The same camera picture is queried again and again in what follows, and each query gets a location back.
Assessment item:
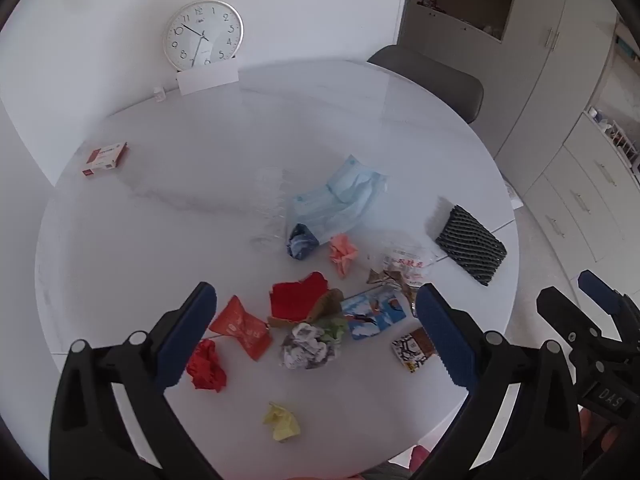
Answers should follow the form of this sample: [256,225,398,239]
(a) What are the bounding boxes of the round white wall clock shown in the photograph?
[161,0,245,72]

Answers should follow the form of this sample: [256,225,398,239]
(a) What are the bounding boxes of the tall beige cabinet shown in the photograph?
[397,0,621,196]

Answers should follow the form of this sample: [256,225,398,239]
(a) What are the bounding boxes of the white dish rack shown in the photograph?
[607,120,640,167]

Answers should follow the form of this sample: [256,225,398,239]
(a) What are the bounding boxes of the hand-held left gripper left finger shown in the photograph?
[48,281,221,480]

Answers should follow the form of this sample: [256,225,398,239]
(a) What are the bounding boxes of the brown patterned snack wrapper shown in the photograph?
[391,327,437,373]

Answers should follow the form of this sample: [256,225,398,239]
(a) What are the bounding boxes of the black foam net sleeve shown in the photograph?
[434,204,508,287]

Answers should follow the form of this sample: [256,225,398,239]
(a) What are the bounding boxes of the clear red-printed plastic wrapper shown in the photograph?
[369,240,441,306]

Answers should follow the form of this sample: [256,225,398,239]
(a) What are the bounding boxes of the dark grey chair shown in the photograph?
[366,45,485,125]

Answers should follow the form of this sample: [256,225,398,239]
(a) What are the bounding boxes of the red patterned clothing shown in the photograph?
[350,442,443,480]

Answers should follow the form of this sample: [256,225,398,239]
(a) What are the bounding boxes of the brown torn paper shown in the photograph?
[267,287,345,328]

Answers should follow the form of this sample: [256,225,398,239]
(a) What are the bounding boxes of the white card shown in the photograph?
[176,66,240,97]

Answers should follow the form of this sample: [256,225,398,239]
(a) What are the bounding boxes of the blue face mask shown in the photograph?
[291,154,390,241]

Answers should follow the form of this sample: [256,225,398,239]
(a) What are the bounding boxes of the clear plastic cup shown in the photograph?
[249,166,301,251]

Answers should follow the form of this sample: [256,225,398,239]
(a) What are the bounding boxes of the blue picture wrapper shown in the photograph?
[341,287,407,341]

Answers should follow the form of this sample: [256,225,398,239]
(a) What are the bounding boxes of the blue crumpled paper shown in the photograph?
[286,223,320,261]

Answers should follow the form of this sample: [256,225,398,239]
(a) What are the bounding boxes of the yellow paper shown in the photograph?
[263,401,302,443]

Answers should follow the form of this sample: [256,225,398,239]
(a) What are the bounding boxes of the white drawer unit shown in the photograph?
[522,110,640,281]

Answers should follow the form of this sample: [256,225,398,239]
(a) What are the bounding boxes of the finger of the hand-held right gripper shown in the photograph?
[536,286,604,362]
[578,269,640,342]

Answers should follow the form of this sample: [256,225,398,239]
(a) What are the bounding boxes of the red and white box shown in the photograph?
[81,142,129,177]

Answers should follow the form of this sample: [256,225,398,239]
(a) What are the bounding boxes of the pink crumpled paper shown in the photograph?
[328,234,360,279]

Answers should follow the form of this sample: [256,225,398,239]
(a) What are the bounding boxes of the orange-red wrapper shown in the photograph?
[208,295,273,362]

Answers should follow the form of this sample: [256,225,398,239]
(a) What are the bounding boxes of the red paper sheet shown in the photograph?
[270,271,328,322]

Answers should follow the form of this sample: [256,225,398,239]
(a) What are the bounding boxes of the brown foil wrapper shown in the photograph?
[367,269,418,317]

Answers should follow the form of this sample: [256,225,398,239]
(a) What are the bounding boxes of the black and white paper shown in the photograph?
[279,323,340,372]

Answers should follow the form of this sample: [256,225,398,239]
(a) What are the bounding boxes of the green crumpled paper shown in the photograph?
[320,315,349,345]

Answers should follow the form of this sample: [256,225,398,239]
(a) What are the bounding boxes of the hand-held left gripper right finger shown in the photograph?
[415,283,584,480]

